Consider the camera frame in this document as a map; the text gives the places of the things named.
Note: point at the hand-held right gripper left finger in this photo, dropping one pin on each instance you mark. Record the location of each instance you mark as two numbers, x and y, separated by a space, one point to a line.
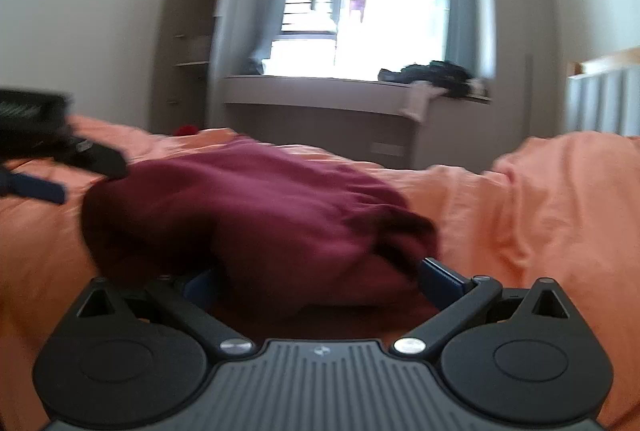
197 287

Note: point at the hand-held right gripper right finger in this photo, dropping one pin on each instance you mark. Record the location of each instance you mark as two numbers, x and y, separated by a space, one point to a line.
442 280

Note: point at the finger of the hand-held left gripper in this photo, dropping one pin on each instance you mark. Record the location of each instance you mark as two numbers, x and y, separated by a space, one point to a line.
102 161
35 186

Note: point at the maroon small pants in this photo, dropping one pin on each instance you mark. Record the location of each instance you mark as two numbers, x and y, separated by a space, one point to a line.
240 221

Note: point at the pile of dark clothes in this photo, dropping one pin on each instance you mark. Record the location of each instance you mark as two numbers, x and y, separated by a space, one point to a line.
435 76

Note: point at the red cloth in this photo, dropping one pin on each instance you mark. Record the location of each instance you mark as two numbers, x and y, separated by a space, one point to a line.
187 130

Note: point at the open grey wardrobe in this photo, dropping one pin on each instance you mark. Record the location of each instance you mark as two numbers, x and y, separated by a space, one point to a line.
192 41

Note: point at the orange duvet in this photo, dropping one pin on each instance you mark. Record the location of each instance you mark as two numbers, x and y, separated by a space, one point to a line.
570 191

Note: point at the pale pink cloth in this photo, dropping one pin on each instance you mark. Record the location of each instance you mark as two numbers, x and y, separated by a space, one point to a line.
419 103

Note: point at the grey window bench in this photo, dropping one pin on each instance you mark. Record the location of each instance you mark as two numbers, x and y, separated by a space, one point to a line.
330 116

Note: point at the grey-blue curtain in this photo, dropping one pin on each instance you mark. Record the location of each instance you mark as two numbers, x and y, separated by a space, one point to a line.
465 6
272 11

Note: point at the white radiator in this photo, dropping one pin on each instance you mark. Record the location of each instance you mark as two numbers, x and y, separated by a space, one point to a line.
605 96

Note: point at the closed tall grey wardrobe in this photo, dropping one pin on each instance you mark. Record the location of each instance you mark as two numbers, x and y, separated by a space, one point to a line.
520 26

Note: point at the window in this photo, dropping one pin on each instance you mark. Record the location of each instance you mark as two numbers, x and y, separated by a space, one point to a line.
370 6

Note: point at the wall socket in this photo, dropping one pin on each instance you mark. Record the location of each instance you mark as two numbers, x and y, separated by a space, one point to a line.
387 148

